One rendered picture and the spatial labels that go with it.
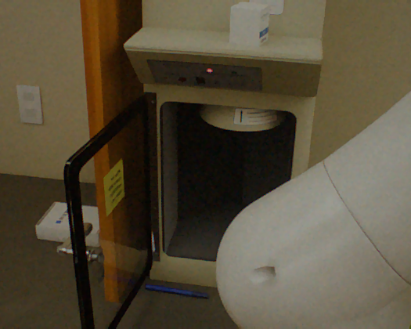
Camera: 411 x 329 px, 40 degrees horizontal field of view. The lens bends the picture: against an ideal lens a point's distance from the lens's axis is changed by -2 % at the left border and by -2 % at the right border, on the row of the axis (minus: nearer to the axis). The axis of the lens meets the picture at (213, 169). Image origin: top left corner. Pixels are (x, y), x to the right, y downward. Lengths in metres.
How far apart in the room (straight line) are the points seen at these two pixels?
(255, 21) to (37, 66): 0.86
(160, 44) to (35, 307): 0.63
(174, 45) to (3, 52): 0.84
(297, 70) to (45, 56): 0.88
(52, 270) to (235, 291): 0.99
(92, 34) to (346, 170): 0.67
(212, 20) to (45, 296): 0.69
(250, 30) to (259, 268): 0.60
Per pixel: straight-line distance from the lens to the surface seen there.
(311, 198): 0.39
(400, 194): 0.37
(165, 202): 1.20
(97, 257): 0.93
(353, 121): 1.53
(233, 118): 1.09
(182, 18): 1.03
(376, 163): 0.38
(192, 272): 1.27
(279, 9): 1.00
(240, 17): 0.93
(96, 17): 0.98
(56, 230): 1.44
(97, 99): 1.02
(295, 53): 0.91
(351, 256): 0.38
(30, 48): 1.65
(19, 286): 1.34
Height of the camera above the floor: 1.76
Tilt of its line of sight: 28 degrees down
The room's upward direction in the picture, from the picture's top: 2 degrees clockwise
